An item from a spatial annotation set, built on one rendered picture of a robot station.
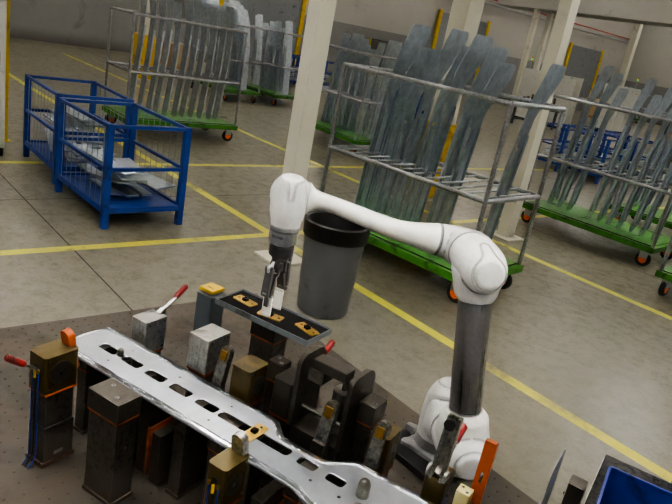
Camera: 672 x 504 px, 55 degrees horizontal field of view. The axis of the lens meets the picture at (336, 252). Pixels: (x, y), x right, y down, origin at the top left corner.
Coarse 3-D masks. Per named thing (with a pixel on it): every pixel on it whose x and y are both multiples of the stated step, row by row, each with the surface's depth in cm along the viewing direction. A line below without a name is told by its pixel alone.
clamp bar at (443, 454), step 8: (448, 416) 158; (456, 416) 158; (448, 424) 156; (456, 424) 158; (448, 432) 160; (456, 432) 157; (440, 440) 160; (448, 440) 160; (456, 440) 159; (440, 448) 160; (448, 448) 160; (440, 456) 161; (448, 456) 159; (432, 464) 161; (448, 464) 160; (432, 472) 161; (440, 480) 160
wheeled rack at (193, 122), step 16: (144, 16) 921; (240, 32) 1017; (112, 64) 983; (128, 64) 1023; (128, 80) 940; (208, 80) 1013; (240, 80) 1047; (128, 96) 947; (112, 112) 991; (144, 112) 1028; (160, 112) 1055; (208, 128) 1042; (224, 128) 1059
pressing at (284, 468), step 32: (96, 352) 197; (128, 352) 200; (128, 384) 185; (160, 384) 187; (192, 384) 190; (192, 416) 175; (256, 416) 181; (256, 448) 167; (288, 448) 170; (288, 480) 158; (320, 480) 160; (352, 480) 162; (384, 480) 164
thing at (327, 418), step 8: (328, 408) 175; (336, 408) 174; (328, 416) 175; (336, 416) 176; (320, 424) 177; (328, 424) 175; (320, 432) 177; (328, 432) 175; (320, 440) 177; (328, 440) 177
